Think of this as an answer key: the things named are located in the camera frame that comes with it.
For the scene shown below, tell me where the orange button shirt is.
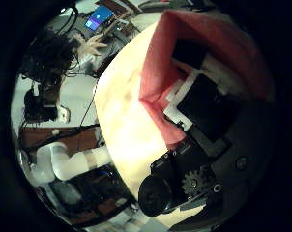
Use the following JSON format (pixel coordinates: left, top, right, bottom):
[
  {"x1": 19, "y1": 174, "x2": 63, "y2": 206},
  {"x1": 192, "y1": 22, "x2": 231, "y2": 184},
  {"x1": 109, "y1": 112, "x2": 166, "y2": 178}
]
[{"x1": 138, "y1": 9, "x2": 276, "y2": 153}]

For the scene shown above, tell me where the brown wooden desk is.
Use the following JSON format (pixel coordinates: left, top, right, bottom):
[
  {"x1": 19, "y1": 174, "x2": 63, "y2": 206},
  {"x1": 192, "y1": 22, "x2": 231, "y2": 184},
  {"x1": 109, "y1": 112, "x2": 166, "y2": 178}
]
[{"x1": 97, "y1": 0, "x2": 135, "y2": 23}]

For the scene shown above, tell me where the pale star-shaped chair base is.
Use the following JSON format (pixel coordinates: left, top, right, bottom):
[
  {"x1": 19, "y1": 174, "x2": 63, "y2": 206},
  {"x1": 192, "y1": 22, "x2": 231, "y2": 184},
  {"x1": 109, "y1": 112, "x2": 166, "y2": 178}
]
[{"x1": 73, "y1": 33, "x2": 108, "y2": 57}]

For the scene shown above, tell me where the blue computer monitor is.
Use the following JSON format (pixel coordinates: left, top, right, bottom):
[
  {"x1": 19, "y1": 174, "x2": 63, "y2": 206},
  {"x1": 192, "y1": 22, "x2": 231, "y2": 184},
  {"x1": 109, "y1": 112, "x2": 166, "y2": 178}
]
[{"x1": 84, "y1": 5, "x2": 115, "y2": 33}]

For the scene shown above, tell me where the brown floor mat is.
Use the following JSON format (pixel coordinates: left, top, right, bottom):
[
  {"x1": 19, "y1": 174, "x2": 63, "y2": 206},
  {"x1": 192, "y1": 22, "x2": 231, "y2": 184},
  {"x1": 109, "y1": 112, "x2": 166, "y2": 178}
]
[{"x1": 19, "y1": 127, "x2": 101, "y2": 153}]

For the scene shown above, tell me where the thin black floor cable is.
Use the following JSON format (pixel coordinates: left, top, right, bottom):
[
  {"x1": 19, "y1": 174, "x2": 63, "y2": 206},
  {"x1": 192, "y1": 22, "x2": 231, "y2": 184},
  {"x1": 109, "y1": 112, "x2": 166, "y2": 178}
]
[{"x1": 77, "y1": 76, "x2": 101, "y2": 130}]

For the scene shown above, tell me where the black equipment and cable tangle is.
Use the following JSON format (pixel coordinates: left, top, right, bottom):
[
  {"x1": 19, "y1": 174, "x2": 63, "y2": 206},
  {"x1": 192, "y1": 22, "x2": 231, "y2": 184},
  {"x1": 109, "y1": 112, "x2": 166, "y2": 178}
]
[{"x1": 39, "y1": 167, "x2": 137, "y2": 223}]

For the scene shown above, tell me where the black looped cable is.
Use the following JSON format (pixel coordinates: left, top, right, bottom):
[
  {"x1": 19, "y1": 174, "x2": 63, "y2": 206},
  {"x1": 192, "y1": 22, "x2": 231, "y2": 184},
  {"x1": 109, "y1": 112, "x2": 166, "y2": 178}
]
[{"x1": 57, "y1": 4, "x2": 80, "y2": 37}]

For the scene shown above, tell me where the black camera tripod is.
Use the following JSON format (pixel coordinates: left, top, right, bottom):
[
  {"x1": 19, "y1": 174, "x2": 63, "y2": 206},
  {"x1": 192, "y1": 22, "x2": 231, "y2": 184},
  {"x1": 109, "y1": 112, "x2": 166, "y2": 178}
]
[{"x1": 21, "y1": 30, "x2": 76, "y2": 125}]

